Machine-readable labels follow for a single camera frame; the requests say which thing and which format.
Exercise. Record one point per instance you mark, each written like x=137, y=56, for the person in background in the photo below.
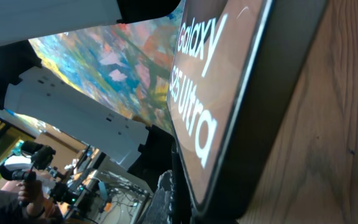
x=28, y=205

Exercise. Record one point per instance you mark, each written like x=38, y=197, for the colourful wall painting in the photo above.
x=125, y=67

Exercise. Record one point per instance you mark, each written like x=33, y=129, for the background camera rig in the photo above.
x=33, y=162

